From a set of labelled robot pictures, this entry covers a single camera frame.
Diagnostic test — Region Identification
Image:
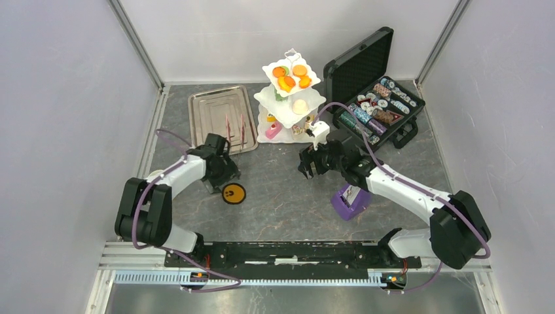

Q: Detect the white three-tier cake stand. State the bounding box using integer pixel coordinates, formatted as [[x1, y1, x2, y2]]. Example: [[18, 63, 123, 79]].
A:
[[254, 48, 326, 144]]

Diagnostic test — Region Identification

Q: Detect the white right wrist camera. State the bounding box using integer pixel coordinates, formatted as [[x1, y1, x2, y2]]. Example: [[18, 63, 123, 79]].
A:
[[305, 120, 331, 150]]

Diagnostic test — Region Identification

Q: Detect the pink layered cake slice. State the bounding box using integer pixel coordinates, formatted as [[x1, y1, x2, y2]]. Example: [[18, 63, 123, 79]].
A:
[[265, 122, 282, 139]]

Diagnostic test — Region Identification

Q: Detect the green poker chip stack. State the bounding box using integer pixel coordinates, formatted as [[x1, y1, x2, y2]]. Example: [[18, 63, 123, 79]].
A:
[[338, 111, 372, 138]]

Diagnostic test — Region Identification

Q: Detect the white sprinkle cake slice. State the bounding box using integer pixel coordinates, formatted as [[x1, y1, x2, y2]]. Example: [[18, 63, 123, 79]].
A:
[[291, 125, 305, 137]]

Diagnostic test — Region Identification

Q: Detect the aluminium cable duct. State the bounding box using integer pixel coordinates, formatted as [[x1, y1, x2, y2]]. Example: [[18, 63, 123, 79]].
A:
[[113, 270, 406, 288]]

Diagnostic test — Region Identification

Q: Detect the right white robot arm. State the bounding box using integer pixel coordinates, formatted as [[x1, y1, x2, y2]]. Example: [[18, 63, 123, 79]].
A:
[[298, 129, 492, 270]]

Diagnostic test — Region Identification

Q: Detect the black poker chip case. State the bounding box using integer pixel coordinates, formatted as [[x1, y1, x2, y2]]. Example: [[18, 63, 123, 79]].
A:
[[323, 27, 425, 150]]

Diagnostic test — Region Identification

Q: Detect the yellow smiley coaster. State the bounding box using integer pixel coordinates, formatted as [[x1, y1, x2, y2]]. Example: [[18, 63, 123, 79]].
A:
[[221, 183, 247, 205]]

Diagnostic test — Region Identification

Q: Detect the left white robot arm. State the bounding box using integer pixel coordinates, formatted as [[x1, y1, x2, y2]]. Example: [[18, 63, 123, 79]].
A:
[[115, 133, 240, 267]]

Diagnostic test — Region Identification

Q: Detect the cream round cake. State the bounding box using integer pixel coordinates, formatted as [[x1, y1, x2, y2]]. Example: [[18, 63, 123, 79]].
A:
[[292, 99, 308, 114]]

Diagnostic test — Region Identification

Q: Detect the orange macaron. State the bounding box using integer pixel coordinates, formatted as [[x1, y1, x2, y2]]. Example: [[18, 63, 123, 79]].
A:
[[282, 76, 296, 88], [292, 65, 308, 77], [272, 66, 285, 78]]

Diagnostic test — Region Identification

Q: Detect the orange fish cookie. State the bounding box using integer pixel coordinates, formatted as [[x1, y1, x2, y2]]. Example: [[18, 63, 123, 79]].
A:
[[278, 77, 292, 93], [298, 75, 312, 89]]

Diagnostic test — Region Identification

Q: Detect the light blue chip stack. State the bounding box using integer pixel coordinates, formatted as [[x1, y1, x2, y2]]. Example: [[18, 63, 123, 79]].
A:
[[348, 103, 372, 125]]

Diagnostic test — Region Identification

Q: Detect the purple poker chip stack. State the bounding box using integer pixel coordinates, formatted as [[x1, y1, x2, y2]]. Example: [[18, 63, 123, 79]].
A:
[[368, 118, 387, 136]]

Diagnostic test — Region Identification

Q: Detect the yellow triangular cake slice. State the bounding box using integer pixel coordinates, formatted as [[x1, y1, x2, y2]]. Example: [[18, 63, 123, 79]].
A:
[[266, 113, 277, 123]]

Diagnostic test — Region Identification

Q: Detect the cream yellow-handled mug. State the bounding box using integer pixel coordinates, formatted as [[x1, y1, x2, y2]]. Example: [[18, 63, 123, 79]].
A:
[[145, 169, 164, 183]]

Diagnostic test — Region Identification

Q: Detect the purple card shuffler box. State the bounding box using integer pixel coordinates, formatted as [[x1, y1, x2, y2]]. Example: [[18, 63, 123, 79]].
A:
[[331, 184, 372, 221]]

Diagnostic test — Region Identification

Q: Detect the brown poker chip stack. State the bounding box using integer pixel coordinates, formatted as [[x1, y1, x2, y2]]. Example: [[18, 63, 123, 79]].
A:
[[372, 109, 395, 125]]

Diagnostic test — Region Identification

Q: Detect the green swirl roll cake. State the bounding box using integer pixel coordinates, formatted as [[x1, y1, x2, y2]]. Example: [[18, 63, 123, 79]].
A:
[[274, 91, 287, 101]]

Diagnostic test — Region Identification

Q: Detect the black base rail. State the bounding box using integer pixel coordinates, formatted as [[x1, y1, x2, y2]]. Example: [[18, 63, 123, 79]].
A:
[[191, 241, 422, 280]]

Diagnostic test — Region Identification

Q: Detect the silver metal tray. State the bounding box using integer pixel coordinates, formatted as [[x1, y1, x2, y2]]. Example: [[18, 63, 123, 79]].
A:
[[188, 85, 259, 153]]

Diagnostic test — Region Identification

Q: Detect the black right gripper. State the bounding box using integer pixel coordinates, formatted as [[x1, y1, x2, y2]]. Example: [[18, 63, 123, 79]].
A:
[[297, 139, 344, 181]]

